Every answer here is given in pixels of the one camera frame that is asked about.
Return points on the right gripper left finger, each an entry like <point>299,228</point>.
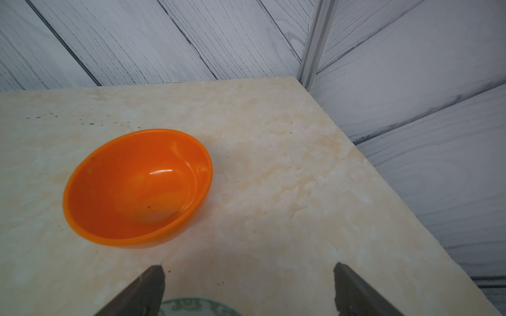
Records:
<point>142,297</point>

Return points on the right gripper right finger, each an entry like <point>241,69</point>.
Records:
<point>354,296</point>

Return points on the green patterned ceramic bowl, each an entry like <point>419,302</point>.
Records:
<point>195,307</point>

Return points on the orange plastic bowl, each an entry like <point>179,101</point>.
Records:
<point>139,188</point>

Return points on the right metal frame post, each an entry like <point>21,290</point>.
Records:
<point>320,25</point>

